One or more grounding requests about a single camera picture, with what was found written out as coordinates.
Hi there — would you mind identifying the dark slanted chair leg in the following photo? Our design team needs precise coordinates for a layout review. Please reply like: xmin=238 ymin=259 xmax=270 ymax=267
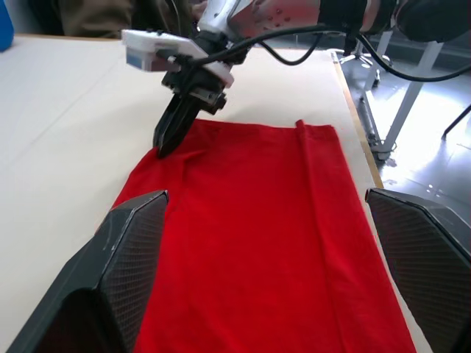
xmin=441 ymin=104 xmax=471 ymax=139

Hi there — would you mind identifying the office chair wheel base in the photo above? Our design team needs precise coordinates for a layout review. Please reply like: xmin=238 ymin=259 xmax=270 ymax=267
xmin=337 ymin=46 xmax=393 ymax=90

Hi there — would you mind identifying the red t-shirt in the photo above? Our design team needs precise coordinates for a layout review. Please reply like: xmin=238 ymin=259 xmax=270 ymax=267
xmin=110 ymin=118 xmax=419 ymax=353

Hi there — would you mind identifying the white metal leg frame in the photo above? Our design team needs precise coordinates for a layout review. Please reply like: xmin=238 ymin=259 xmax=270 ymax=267
xmin=362 ymin=31 xmax=448 ymax=162

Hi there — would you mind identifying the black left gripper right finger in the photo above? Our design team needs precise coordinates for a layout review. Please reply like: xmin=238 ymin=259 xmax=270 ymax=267
xmin=365 ymin=188 xmax=471 ymax=353

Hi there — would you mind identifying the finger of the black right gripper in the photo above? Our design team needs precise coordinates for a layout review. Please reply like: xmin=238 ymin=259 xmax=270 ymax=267
xmin=153 ymin=95 xmax=185 ymax=154
xmin=158 ymin=98 xmax=202 ymax=160

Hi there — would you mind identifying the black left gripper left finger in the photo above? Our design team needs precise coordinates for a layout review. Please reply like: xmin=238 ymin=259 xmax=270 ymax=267
xmin=6 ymin=190 xmax=169 ymax=353

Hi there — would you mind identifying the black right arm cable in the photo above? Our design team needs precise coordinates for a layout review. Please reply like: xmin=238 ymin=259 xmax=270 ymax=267
xmin=167 ymin=24 xmax=471 ymax=82

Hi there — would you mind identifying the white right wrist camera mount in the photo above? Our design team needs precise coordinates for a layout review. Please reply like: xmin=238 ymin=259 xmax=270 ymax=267
xmin=121 ymin=29 xmax=235 ymax=88

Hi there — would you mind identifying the blue plastic container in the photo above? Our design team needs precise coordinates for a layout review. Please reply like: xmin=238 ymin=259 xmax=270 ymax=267
xmin=0 ymin=0 xmax=15 ymax=53

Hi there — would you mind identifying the person in olive clothing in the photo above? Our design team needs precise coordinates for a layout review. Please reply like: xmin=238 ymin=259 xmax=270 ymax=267
xmin=58 ymin=0 xmax=209 ymax=40

